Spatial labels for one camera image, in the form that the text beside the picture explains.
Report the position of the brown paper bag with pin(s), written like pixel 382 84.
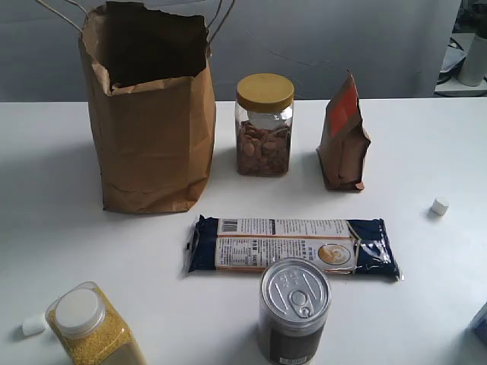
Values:
pixel 151 104

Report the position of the almond jar with yellow lid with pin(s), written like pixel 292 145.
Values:
pixel 264 111

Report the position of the brown kraft pouch orange label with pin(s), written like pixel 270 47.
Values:
pixel 344 141

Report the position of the clear can with pull-tab lid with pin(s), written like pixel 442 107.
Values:
pixel 294 301

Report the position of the blue noodle package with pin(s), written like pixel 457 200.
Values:
pixel 359 247

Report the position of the small white cap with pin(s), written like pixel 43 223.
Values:
pixel 440 206

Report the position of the millet jar with white lid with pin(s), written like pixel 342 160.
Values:
pixel 90 330

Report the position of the small white block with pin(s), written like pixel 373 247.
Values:
pixel 34 325

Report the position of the white cylinder in background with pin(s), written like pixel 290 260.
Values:
pixel 474 66

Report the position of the blue object at right edge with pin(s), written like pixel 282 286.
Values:
pixel 478 325

